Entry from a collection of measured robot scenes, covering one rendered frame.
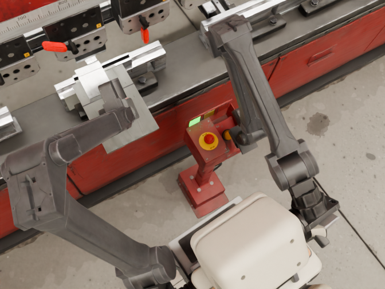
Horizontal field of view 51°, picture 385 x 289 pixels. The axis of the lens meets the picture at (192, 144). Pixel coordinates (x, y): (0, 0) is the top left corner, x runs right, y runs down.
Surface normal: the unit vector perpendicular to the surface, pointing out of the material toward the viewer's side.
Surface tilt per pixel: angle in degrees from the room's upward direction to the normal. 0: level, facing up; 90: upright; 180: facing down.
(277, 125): 28
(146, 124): 0
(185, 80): 0
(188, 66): 0
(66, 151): 67
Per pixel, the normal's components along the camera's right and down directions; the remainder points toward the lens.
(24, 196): -0.29, -0.18
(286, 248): 0.46, 0.35
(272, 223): -0.33, -0.79
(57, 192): 0.91, -0.34
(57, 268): 0.07, -0.35
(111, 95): -0.16, 0.21
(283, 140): 0.08, 0.14
